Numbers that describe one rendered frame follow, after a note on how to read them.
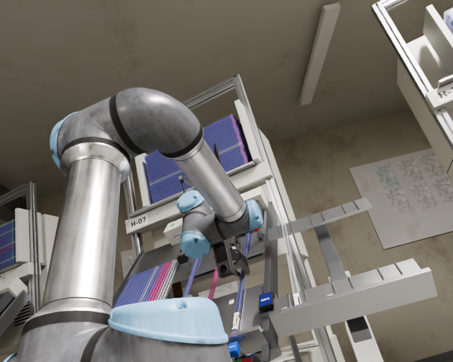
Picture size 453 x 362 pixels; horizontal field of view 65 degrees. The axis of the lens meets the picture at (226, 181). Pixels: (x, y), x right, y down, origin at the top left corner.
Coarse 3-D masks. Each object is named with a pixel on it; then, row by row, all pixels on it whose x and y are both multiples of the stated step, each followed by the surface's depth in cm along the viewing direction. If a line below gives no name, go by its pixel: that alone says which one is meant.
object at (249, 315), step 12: (252, 288) 110; (216, 300) 114; (228, 300) 111; (252, 300) 105; (228, 312) 106; (240, 312) 103; (252, 312) 101; (228, 324) 101; (240, 324) 98; (252, 324) 97
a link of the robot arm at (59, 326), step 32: (64, 128) 63; (96, 128) 61; (64, 160) 59; (96, 160) 58; (128, 160) 63; (64, 192) 56; (96, 192) 54; (64, 224) 50; (96, 224) 51; (64, 256) 47; (96, 256) 48; (64, 288) 44; (96, 288) 45; (32, 320) 41; (64, 320) 40; (96, 320) 41; (32, 352) 38; (64, 352) 37
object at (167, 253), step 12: (264, 216) 148; (264, 228) 139; (240, 240) 140; (252, 240) 136; (156, 252) 169; (168, 252) 162; (252, 252) 128; (144, 264) 163; (156, 264) 157; (192, 264) 142; (204, 264) 137; (180, 276) 138
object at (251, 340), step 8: (248, 328) 93; (256, 328) 91; (232, 336) 93; (240, 336) 93; (248, 336) 92; (256, 336) 92; (264, 336) 92; (240, 344) 94; (248, 344) 93; (256, 344) 93; (264, 344) 93; (240, 352) 96; (248, 352) 95
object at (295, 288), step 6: (282, 222) 122; (282, 228) 118; (288, 240) 110; (288, 246) 106; (288, 252) 103; (288, 258) 101; (288, 264) 98; (294, 270) 95; (294, 276) 92; (294, 282) 90; (294, 288) 88
